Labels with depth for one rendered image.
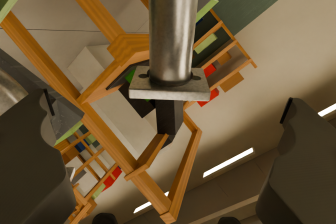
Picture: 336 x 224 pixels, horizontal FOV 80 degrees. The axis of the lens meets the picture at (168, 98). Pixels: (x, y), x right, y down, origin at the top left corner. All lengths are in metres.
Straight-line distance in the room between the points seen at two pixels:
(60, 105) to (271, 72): 6.03
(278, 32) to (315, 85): 1.67
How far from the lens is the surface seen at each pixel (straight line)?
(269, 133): 6.73
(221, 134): 6.69
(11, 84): 0.21
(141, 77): 0.16
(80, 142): 5.83
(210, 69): 5.54
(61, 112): 0.25
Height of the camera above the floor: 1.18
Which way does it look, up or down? 3 degrees up
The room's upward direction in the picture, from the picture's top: 141 degrees clockwise
